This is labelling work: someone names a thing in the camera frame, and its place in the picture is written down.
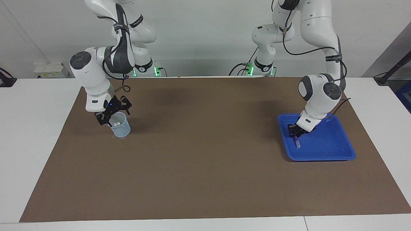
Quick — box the white power box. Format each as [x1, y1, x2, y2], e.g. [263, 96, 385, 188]
[34, 63, 70, 79]

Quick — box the brown table mat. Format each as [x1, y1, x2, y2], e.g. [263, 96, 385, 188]
[19, 76, 411, 223]

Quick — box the black base cable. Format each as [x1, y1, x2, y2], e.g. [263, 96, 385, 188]
[229, 48, 259, 76]

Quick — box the light blue mesh pen cup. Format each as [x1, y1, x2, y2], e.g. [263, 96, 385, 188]
[106, 112, 131, 138]

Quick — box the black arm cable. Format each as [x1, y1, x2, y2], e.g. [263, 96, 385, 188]
[102, 3, 131, 94]
[271, 0, 352, 116]

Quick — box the black stand with pole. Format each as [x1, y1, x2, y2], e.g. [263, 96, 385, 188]
[373, 51, 411, 86]

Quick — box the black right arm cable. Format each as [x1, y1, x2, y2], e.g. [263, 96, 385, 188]
[102, 3, 131, 94]

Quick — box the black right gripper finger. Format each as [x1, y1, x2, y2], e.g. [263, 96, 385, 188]
[96, 114, 112, 126]
[119, 95, 133, 116]

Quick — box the blue plastic tray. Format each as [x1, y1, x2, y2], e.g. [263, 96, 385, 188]
[277, 113, 356, 161]

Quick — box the black table clamp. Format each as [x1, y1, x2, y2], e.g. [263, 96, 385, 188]
[0, 67, 17, 88]

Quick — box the blue crate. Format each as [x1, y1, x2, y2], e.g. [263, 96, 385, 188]
[394, 80, 411, 114]

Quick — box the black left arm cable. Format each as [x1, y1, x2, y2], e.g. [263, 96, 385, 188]
[271, 0, 352, 116]

